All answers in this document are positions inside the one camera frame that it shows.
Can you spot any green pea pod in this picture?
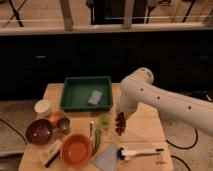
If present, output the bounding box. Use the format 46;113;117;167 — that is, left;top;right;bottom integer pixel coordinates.
92;129;102;155

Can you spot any white handled black brush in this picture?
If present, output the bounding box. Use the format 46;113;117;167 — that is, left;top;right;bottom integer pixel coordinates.
117;148;164;161

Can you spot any dark purple bowl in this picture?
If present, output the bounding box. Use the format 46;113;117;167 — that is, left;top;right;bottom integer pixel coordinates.
25;119;53;145

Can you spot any white paper cup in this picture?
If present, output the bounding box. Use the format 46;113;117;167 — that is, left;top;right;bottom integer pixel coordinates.
34;99;51;117

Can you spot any light green cup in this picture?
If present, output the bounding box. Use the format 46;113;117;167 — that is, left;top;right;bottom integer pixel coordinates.
99;113;111;129

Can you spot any green plastic tray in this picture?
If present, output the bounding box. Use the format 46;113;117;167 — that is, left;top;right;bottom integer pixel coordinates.
60;76;113;112

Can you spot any orange carrot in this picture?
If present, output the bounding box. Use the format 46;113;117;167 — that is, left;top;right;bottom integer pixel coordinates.
49;113;62;127

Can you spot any small metal cup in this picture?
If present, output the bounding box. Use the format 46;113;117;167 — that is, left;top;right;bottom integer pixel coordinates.
57;117;70;131

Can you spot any metal spoon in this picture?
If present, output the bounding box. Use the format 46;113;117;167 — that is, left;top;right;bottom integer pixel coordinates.
89;121;94;140

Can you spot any grey blue cloth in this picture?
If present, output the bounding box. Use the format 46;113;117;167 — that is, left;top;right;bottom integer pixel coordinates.
91;144;118;171

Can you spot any red orange bowl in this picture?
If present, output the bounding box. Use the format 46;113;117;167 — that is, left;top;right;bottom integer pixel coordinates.
60;134;93;167

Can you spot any grey sponge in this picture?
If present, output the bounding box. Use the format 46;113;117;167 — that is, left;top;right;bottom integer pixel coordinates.
88;90;103;105

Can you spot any dark purple grape bunch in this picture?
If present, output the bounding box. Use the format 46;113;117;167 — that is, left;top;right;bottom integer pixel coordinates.
115;112;126;136

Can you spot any black floor cable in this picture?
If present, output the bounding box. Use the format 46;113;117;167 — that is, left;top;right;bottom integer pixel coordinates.
165;127;199;171

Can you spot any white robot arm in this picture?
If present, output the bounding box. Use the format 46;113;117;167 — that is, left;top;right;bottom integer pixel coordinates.
117;67;213;137

